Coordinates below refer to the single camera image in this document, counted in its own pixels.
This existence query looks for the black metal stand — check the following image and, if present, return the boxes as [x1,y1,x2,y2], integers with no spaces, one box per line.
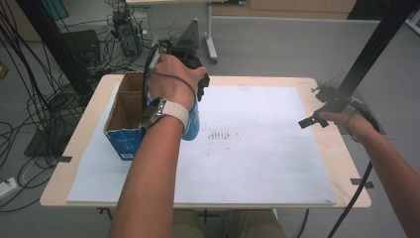
[337,0,420,97]

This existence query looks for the person's left hand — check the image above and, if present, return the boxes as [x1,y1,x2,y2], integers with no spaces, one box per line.
[147,54,208,111]

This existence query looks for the blue cardboard box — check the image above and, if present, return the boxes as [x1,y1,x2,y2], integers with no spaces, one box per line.
[103,70,151,162]

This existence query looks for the wristwatch with white strap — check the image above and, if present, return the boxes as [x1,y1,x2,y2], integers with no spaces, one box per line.
[141,97,191,134]

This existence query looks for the person's right hand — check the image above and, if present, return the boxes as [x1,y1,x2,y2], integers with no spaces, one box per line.
[318,108,378,144]

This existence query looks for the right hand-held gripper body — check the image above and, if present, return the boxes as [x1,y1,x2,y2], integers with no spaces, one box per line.
[325,88,386,136]

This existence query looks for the white power strip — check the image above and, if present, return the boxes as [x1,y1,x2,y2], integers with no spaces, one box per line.
[0,177,18,200]

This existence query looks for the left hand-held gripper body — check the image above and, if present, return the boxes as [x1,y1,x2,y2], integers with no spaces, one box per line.
[159,39,211,102]

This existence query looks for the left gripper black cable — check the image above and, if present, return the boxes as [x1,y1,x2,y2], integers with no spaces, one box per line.
[142,43,198,117]

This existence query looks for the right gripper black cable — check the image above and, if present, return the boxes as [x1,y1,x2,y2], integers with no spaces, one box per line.
[325,97,383,238]

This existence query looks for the grey computer tower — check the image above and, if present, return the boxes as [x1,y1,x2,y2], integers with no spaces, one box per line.
[112,9,144,58]

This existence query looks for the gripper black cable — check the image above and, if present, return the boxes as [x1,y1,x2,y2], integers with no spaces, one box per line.
[325,97,383,238]
[142,43,198,117]

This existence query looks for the black equipment box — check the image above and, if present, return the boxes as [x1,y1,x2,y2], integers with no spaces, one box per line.
[61,29,102,67]

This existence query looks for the black metal post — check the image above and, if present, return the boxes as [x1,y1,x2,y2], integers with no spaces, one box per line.
[15,0,91,102]

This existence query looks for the black floor plate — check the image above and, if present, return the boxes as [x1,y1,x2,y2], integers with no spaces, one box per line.
[24,113,82,159]

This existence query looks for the person's legs in khaki trousers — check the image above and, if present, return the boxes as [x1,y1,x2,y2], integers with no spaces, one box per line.
[170,208,287,238]

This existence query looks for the dark wrist band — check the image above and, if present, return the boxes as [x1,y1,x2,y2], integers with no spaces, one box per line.
[345,108,361,144]

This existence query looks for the grey triangular bracket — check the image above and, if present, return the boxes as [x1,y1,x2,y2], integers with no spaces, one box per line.
[177,18,201,52]

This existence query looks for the white table frame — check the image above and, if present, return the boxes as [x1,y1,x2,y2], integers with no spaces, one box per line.
[126,0,247,64]

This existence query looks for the white paper sheet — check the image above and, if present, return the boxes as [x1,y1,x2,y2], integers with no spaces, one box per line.
[66,83,337,206]

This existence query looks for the bundle of black cables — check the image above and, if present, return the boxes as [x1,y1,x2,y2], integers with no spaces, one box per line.
[0,6,157,212]

